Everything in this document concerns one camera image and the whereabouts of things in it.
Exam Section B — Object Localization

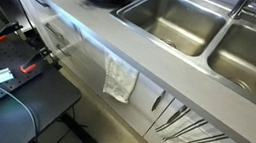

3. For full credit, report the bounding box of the white hanging cloth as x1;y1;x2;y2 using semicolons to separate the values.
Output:
98;52;142;106

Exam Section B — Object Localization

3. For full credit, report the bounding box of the grey kitchen cabinet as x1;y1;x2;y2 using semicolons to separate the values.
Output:
0;0;256;143

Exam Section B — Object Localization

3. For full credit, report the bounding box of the stainless steel double sink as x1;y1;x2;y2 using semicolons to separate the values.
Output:
99;0;256;116

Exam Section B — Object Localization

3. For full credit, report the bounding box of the black clamp with orange tip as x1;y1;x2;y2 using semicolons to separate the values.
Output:
18;43;65;79
0;19;30;48

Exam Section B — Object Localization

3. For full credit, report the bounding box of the black perforated table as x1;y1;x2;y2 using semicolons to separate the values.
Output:
0;16;116;143

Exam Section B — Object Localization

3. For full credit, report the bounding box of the chrome sink faucet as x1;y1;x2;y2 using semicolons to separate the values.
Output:
227;0;256;23

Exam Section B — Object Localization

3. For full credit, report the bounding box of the metal cabinet handle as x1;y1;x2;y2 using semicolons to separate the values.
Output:
54;43;73;58
43;22;67;39
28;0;51;9
150;87;167;114
166;102;189;127

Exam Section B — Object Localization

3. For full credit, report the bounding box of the grey cable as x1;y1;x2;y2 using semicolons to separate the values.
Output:
0;69;50;143

